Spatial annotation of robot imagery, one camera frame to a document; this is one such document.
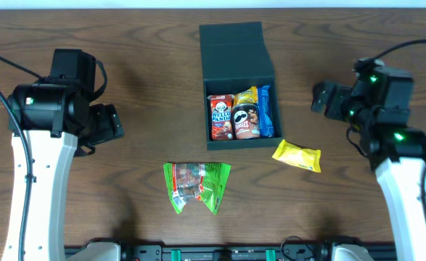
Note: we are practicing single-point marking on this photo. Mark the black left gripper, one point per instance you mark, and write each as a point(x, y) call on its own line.
point(109, 121)

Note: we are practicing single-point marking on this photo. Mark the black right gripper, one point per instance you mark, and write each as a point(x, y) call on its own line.
point(340, 94)

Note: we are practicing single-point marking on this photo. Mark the yellow snack packet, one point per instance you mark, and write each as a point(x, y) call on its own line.
point(308, 159)

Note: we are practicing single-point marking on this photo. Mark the blue cookie roll packet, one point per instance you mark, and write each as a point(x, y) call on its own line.
point(264, 113)

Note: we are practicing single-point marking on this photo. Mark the orange Lemond biscuit packet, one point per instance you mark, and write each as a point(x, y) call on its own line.
point(249, 96)

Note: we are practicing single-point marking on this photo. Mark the small red Pringles can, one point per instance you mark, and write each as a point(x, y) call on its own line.
point(245, 121)

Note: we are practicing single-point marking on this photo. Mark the green candy bag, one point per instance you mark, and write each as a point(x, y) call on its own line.
point(201, 181)

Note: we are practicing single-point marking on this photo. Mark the dark green gift box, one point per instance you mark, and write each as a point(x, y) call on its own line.
point(234, 57)

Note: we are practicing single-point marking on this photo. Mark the red Hello Panda snack box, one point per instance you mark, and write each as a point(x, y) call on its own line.
point(221, 114)

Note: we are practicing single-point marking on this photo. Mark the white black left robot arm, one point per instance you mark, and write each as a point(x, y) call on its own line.
point(51, 124)

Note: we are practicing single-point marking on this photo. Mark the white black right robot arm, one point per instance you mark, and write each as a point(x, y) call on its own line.
point(378, 110)

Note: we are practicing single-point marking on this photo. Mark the black aluminium mounting rail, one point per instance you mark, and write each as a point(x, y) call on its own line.
point(291, 249)

